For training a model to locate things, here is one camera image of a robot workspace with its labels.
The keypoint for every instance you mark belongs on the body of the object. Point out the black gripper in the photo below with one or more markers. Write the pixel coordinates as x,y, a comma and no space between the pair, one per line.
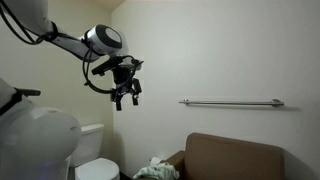
124,83

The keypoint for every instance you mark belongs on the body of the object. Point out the blue green striped towel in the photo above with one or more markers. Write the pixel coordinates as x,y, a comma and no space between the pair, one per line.
156,171

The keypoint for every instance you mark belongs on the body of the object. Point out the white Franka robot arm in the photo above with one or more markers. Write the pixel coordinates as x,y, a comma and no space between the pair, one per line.
33,140

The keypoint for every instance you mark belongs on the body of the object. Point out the white toilet paper roll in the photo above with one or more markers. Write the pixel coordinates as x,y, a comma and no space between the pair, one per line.
155,161

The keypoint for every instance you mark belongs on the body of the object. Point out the chrome towel bar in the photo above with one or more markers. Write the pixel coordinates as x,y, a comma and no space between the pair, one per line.
230,102

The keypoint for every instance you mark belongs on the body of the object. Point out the brown cardboard box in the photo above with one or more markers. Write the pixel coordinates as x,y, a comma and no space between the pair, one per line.
230,156

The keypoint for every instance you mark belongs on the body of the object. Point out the black camera on tripod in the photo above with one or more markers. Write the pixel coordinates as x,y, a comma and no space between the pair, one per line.
30,92

